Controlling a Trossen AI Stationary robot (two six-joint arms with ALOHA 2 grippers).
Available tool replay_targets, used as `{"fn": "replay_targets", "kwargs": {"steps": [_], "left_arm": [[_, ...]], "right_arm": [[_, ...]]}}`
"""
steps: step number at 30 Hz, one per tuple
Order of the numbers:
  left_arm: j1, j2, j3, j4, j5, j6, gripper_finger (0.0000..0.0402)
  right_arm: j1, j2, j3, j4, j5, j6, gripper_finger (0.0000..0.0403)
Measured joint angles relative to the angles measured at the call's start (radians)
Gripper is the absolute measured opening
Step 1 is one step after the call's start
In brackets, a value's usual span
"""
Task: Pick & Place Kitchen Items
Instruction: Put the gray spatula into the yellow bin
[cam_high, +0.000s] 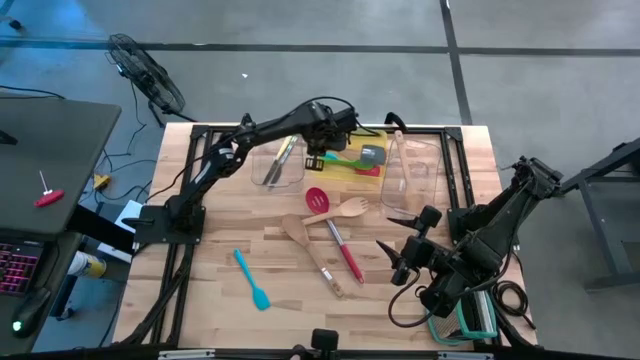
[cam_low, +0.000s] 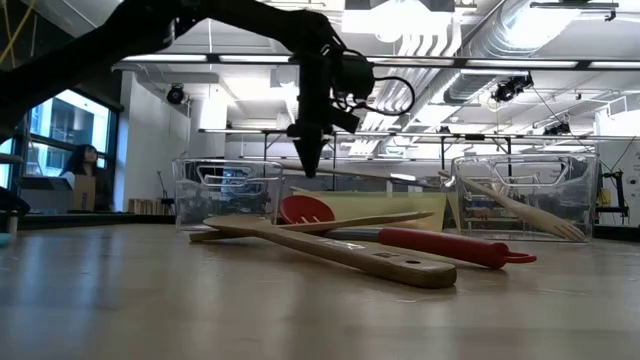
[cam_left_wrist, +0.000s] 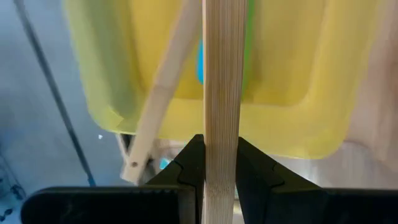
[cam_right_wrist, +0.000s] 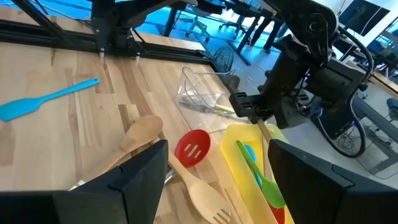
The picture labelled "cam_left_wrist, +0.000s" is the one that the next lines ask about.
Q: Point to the wooden spatula grey silicone head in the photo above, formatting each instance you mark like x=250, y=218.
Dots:
x=155, y=99

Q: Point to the green silicone spatula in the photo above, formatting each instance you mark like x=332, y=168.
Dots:
x=249, y=46

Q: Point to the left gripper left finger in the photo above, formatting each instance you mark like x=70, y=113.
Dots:
x=124, y=205

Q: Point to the yellow plastic bin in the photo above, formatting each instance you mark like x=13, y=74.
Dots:
x=295, y=109

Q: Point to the wooden spatula red silicone head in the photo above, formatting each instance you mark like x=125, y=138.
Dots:
x=224, y=93

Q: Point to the blue silicone spatula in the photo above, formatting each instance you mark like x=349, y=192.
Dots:
x=200, y=62

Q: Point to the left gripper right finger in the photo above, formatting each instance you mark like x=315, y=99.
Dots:
x=311, y=205

